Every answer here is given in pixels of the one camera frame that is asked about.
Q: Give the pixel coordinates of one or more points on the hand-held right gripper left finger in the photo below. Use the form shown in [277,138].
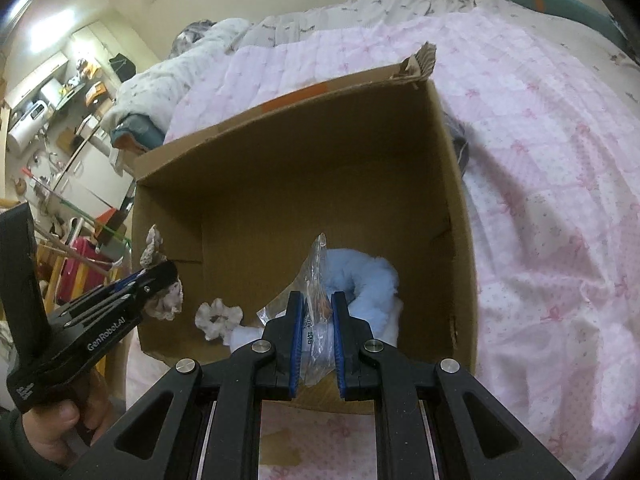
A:
[296,340]

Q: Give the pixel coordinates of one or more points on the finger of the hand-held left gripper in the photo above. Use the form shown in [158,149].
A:
[127,282]
[160,282]

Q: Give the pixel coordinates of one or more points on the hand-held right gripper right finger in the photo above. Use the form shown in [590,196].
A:
[339,340]

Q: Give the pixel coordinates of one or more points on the white lace scrunchie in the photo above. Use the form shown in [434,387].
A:
[215,317]
[152,247]

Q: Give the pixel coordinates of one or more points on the clear plastic packet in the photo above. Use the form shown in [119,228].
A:
[315,280]

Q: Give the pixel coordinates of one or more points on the light blue fluffy scrunchie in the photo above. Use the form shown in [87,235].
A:
[365,280]

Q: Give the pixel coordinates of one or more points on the brown cardboard box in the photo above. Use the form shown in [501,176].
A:
[300,185]

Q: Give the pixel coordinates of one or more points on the person's left forearm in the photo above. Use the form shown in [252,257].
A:
[15,452]

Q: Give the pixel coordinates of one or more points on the person's left hand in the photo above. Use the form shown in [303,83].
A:
[50,430]

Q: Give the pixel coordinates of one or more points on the red suitcase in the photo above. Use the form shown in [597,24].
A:
[82,270]

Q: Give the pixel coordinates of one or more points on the yellow wooden rack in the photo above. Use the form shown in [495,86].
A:
[50,280]

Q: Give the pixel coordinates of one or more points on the grey floral duvet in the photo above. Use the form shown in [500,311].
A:
[150,95]

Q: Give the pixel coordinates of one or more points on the white microwave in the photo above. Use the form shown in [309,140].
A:
[37,111]

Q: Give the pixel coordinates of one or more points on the black hanging bag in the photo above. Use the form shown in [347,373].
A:
[122,66]

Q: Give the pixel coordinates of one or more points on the grey cloth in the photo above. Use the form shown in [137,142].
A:
[460,142]

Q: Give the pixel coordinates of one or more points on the pink bow-print blanket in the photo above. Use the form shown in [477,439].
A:
[550,160]

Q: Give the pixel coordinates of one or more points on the white printed bed sheet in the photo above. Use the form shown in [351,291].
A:
[616,56]

